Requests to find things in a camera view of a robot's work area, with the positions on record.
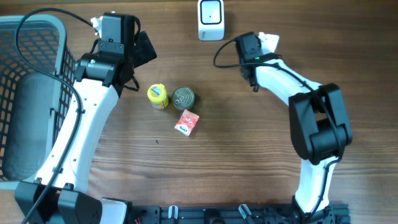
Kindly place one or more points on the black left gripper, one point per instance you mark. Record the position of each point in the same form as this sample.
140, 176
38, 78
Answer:
145, 51

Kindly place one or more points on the yellow lidded jar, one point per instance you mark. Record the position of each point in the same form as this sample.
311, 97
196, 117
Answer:
158, 97

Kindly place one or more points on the green tin can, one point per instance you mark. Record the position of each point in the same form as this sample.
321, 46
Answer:
183, 98

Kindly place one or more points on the red white small carton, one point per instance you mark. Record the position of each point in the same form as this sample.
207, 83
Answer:
187, 122

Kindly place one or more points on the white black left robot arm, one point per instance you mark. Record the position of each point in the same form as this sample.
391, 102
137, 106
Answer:
58, 193

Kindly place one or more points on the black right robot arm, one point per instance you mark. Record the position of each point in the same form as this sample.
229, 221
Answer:
319, 128

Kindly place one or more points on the white barcode scanner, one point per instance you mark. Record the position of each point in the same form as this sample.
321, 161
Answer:
211, 19

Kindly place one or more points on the grey plastic basket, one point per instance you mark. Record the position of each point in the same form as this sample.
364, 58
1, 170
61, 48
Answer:
33, 106

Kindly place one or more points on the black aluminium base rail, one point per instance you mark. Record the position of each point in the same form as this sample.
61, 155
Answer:
268, 214

